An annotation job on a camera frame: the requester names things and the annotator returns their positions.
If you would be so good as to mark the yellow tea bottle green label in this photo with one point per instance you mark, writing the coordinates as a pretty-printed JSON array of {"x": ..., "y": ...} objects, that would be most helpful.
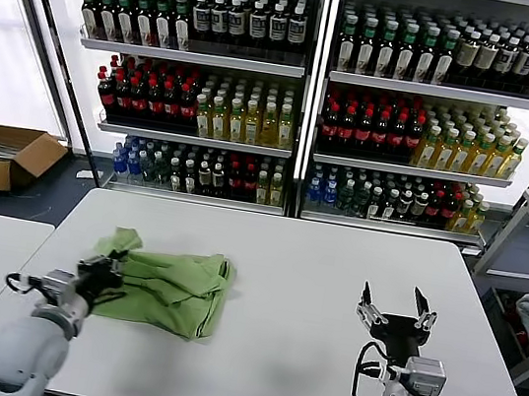
[
  {"x": 446, "y": 152},
  {"x": 481, "y": 157},
  {"x": 251, "y": 125},
  {"x": 463, "y": 154},
  {"x": 235, "y": 123},
  {"x": 514, "y": 162},
  {"x": 429, "y": 149},
  {"x": 218, "y": 120},
  {"x": 268, "y": 128},
  {"x": 498, "y": 159},
  {"x": 284, "y": 130},
  {"x": 202, "y": 118}
]

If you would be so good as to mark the blue water bottle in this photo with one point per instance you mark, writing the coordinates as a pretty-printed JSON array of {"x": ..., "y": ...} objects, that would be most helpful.
[
  {"x": 133, "y": 165},
  {"x": 314, "y": 192},
  {"x": 330, "y": 194},
  {"x": 119, "y": 163}
]

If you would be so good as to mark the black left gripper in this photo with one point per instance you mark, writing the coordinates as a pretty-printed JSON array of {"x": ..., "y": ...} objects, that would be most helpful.
[{"x": 100, "y": 280}]

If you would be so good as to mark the green polo shirt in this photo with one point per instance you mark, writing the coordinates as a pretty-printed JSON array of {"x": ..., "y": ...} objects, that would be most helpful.
[{"x": 166, "y": 288}]

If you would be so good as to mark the small cola bottle red cap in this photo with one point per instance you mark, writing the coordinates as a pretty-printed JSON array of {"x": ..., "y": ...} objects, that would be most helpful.
[
  {"x": 449, "y": 209},
  {"x": 234, "y": 182},
  {"x": 436, "y": 207},
  {"x": 248, "y": 184}
]

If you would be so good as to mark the dark drink bottle green cap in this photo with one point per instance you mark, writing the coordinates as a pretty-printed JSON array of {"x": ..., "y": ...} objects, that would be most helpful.
[
  {"x": 89, "y": 16},
  {"x": 386, "y": 51},
  {"x": 366, "y": 48},
  {"x": 122, "y": 21},
  {"x": 346, "y": 45},
  {"x": 180, "y": 30},
  {"x": 427, "y": 57},
  {"x": 141, "y": 24},
  {"x": 105, "y": 19},
  {"x": 446, "y": 60},
  {"x": 407, "y": 54},
  {"x": 160, "y": 27}
]

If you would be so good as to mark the small dark bottle beige label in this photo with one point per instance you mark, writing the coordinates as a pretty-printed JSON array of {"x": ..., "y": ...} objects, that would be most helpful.
[
  {"x": 218, "y": 180},
  {"x": 204, "y": 178},
  {"x": 419, "y": 207},
  {"x": 405, "y": 205}
]

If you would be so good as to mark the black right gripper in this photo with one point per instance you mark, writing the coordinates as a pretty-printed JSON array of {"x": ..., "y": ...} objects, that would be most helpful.
[{"x": 401, "y": 335}]

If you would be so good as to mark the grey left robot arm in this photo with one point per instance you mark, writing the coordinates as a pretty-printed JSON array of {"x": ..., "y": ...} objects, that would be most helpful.
[{"x": 23, "y": 346}]

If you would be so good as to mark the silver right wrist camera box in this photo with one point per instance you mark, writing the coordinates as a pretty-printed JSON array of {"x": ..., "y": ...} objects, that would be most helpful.
[{"x": 424, "y": 378}]

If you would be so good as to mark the small bottle green label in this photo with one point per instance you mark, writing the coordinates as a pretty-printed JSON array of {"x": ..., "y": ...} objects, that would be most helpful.
[
  {"x": 175, "y": 176},
  {"x": 390, "y": 206},
  {"x": 375, "y": 203},
  {"x": 190, "y": 178}
]

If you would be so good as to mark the small yellow tea bottle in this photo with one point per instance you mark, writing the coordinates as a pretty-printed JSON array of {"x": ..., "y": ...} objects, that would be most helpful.
[
  {"x": 262, "y": 189},
  {"x": 275, "y": 191},
  {"x": 462, "y": 216},
  {"x": 476, "y": 219}
]

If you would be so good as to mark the white metal shelf rack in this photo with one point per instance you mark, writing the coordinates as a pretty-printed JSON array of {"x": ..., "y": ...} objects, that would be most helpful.
[
  {"x": 441, "y": 91},
  {"x": 192, "y": 57}
]

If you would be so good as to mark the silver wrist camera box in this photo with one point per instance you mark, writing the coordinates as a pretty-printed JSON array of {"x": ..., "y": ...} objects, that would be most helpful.
[
  {"x": 57, "y": 284},
  {"x": 424, "y": 378}
]

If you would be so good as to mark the dark bottle blue white label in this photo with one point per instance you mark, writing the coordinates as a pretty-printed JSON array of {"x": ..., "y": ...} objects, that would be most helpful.
[
  {"x": 200, "y": 18},
  {"x": 295, "y": 32},
  {"x": 277, "y": 29},
  {"x": 257, "y": 26},
  {"x": 505, "y": 61},
  {"x": 525, "y": 64},
  {"x": 236, "y": 23},
  {"x": 218, "y": 21}
]

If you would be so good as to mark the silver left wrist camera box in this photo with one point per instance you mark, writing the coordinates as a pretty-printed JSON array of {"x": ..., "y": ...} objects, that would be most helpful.
[{"x": 57, "y": 284}]

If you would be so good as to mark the small white floor object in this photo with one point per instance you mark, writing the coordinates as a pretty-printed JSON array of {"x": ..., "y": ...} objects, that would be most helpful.
[{"x": 84, "y": 174}]

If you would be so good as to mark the red item under table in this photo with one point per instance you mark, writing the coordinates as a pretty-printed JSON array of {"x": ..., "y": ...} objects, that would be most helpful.
[{"x": 517, "y": 323}]

